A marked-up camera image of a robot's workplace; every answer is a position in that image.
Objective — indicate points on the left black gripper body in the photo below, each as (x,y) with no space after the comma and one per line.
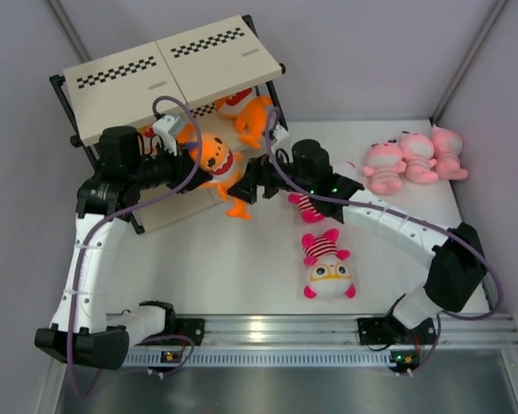
(164,169)

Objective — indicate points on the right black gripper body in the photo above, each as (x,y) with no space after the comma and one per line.
(264,168)

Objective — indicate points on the orange shark plush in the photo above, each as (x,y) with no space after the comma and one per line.
(150,143)
(221,162)
(249,111)

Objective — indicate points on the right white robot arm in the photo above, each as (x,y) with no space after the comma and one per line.
(454,258)

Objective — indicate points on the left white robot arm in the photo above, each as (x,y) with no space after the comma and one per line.
(80,332)

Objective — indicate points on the beige three-tier shelf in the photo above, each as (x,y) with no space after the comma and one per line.
(182,75)

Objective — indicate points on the white panda plush with glasses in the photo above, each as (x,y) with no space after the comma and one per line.
(305,208)

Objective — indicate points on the white panda plush face down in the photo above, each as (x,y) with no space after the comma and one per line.
(349,170)

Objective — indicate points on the white panda plush front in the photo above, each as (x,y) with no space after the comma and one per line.
(328,272)

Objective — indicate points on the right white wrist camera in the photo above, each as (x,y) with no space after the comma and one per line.
(277,136)

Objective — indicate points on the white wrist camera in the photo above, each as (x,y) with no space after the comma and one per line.
(277,136)
(169,128)

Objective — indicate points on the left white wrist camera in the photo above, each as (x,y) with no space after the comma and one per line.
(169,128)

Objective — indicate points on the white slotted cable duct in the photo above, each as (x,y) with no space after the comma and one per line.
(201,357)

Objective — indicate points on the aluminium mounting rail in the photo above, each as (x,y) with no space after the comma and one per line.
(499,331)

